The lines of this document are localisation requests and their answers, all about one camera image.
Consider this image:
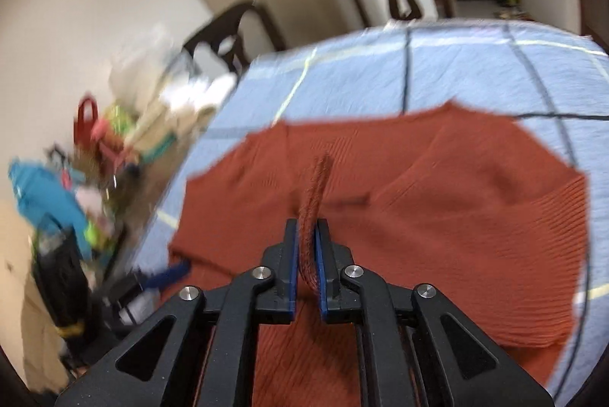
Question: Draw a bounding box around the rust red knit sweater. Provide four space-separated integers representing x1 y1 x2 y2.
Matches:
169 102 588 406

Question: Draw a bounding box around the blue water jug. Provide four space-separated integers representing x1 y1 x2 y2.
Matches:
8 159 92 260

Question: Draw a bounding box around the white tissue box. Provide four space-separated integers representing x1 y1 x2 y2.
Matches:
160 73 236 116

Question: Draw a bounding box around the white plastic bag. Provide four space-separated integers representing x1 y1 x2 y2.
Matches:
108 24 182 113

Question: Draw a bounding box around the dark wooden chair left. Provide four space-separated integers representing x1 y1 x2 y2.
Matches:
183 0 288 76

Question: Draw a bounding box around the blue checked table cloth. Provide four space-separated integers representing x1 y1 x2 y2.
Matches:
130 20 608 406

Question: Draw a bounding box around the red handled bag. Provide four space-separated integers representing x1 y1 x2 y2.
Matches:
72 94 98 149

